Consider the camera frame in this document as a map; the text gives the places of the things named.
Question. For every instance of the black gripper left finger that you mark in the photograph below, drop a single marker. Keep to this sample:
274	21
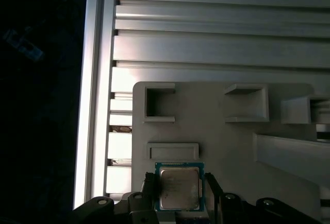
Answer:
140	208

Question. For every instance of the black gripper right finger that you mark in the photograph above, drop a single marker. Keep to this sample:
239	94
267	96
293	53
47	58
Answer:
232	208

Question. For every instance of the silver green CPU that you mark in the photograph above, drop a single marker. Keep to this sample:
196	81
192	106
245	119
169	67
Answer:
179	188

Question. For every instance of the long RAM stick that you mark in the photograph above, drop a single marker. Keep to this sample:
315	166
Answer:
192	219

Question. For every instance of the grey plastic parts rack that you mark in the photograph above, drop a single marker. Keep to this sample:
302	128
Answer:
219	144

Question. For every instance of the pale power strip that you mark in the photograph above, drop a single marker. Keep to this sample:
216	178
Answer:
28	49

